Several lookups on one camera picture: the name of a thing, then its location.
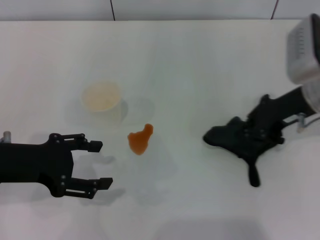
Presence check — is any dark blue rag with loop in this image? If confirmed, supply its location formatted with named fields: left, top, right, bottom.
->
left=202, top=123, right=283, bottom=188

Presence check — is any brown water stain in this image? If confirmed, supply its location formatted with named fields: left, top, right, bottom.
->
left=127, top=123, right=154, bottom=156

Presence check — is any white paper cup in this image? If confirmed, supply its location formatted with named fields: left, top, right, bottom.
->
left=81, top=80, right=130, bottom=126

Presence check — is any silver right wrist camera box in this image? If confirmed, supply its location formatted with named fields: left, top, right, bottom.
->
left=285, top=13, right=320, bottom=85

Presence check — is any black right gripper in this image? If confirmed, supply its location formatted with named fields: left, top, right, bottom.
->
left=224, top=86, right=311, bottom=151

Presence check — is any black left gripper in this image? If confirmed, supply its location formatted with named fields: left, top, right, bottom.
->
left=0, top=132, right=114, bottom=200

